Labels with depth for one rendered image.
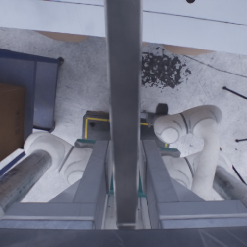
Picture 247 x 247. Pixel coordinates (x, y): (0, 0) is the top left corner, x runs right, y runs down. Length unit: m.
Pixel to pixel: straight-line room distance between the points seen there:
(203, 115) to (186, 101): 0.97
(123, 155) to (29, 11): 0.23
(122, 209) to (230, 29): 0.27
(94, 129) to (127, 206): 1.23
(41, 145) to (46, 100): 0.83
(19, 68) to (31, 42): 0.58
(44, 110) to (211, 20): 1.53
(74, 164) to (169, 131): 0.47
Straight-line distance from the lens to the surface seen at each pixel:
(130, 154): 0.16
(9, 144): 1.25
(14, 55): 1.03
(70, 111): 1.74
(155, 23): 0.28
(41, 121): 1.72
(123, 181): 0.17
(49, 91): 1.63
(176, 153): 1.14
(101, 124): 1.37
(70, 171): 0.90
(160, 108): 0.91
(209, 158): 0.66
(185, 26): 0.28
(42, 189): 2.23
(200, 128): 0.76
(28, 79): 1.27
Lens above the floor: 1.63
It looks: 74 degrees down
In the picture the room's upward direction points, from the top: 179 degrees counter-clockwise
